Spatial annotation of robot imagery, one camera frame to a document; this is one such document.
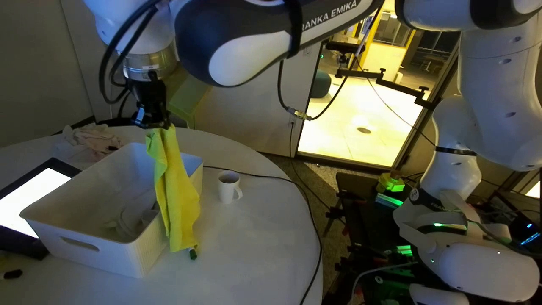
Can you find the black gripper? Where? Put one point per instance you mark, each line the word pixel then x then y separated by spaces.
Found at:
pixel 151 102

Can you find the bright yellow towel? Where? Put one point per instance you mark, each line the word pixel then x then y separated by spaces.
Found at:
pixel 178 192

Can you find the small dark green object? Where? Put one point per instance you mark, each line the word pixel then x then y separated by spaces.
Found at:
pixel 194 254

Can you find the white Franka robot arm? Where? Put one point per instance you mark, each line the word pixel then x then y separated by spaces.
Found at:
pixel 497 85

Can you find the white mug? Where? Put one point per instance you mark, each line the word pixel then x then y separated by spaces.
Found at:
pixel 229 188

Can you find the white plastic basket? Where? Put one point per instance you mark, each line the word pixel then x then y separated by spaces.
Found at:
pixel 85 247

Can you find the pink crumpled cloth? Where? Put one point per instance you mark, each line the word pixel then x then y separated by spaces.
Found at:
pixel 94 137

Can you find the dark green round object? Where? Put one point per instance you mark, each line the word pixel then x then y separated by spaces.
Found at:
pixel 321 85

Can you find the small black object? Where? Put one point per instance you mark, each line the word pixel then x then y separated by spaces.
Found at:
pixel 12 273

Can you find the black equipment cart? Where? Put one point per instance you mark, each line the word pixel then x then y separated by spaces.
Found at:
pixel 366 237

